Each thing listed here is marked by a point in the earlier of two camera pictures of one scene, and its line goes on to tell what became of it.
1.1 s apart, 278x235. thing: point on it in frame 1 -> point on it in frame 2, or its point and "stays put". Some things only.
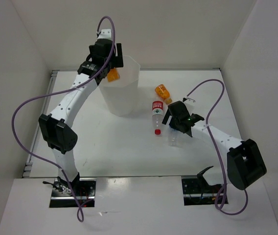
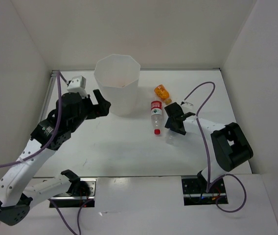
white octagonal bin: [121, 97] stays put
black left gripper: [118, 60] -> [104, 105]
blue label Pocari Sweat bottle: [174, 137] stays put
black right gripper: [168, 114] stays put
